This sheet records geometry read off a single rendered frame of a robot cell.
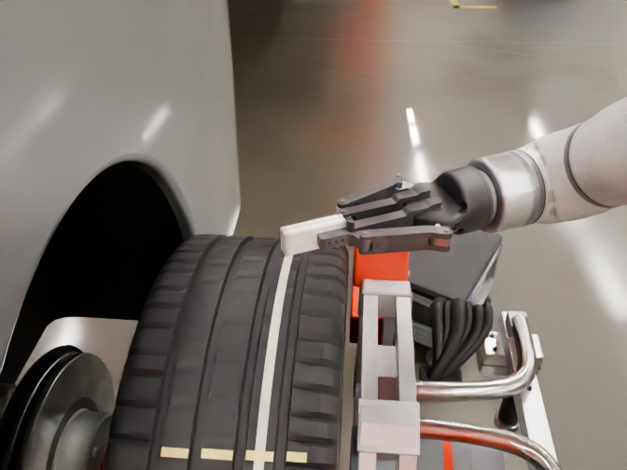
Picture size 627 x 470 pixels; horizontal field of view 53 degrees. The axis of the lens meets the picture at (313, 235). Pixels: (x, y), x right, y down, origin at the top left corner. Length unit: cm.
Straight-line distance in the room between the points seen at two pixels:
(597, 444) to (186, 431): 168
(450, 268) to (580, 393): 60
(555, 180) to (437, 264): 137
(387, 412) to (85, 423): 47
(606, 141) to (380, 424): 36
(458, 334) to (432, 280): 112
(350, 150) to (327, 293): 259
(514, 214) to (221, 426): 39
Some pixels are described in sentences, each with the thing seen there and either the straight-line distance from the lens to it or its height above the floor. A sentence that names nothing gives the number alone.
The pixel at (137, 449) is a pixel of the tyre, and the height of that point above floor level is 113.
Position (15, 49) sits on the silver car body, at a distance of 59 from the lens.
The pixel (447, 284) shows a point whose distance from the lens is 202.
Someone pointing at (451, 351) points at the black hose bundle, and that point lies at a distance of 92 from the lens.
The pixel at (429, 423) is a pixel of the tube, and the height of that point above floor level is 101.
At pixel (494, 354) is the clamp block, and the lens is 101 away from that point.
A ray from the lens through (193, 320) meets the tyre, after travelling 72.
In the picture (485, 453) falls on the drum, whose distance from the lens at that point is 95.
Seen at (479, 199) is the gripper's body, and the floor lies 129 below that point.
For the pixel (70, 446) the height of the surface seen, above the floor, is 92.
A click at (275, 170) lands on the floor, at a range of 315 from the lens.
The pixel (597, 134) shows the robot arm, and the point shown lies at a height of 138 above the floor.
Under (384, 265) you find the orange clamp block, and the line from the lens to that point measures 87.
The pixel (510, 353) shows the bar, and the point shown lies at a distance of 98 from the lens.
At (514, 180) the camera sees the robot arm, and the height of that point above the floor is 130.
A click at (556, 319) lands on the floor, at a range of 251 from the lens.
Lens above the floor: 169
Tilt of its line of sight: 38 degrees down
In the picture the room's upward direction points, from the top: straight up
